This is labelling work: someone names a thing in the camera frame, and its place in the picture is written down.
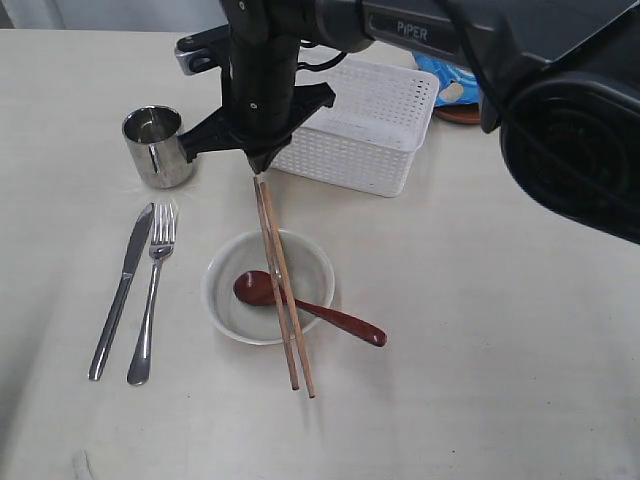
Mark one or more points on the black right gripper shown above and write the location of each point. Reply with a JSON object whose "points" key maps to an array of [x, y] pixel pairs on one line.
{"points": [[261, 104]]}

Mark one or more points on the wooden chopstick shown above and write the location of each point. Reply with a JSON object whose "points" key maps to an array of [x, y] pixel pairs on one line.
{"points": [[283, 323], [284, 282]]}

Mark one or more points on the white perforated plastic basket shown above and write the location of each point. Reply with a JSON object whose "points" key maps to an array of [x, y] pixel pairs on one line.
{"points": [[368, 139]]}

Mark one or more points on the shiny steel cup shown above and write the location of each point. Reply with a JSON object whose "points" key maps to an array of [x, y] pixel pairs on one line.
{"points": [[151, 134]]}

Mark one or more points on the white ceramic bowl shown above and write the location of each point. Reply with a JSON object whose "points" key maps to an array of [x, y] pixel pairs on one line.
{"points": [[310, 270]]}

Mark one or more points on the dark wooden spoon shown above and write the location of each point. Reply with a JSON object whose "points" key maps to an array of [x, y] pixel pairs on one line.
{"points": [[255, 288]]}

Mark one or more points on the silver fork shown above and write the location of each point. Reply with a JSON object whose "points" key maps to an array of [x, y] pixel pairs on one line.
{"points": [[161, 247]]}

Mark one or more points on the brown round plate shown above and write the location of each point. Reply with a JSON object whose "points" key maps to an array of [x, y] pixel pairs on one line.
{"points": [[464, 114]]}

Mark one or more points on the blue chips bag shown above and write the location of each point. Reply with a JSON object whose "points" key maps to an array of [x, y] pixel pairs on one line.
{"points": [[457, 86]]}

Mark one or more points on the silver table knife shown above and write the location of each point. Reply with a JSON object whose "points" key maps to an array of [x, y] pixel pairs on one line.
{"points": [[136, 244]]}

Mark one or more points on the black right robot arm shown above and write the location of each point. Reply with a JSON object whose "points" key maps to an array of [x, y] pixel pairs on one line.
{"points": [[559, 81]]}

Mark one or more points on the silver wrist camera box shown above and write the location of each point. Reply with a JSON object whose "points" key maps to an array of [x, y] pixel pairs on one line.
{"points": [[203, 51]]}

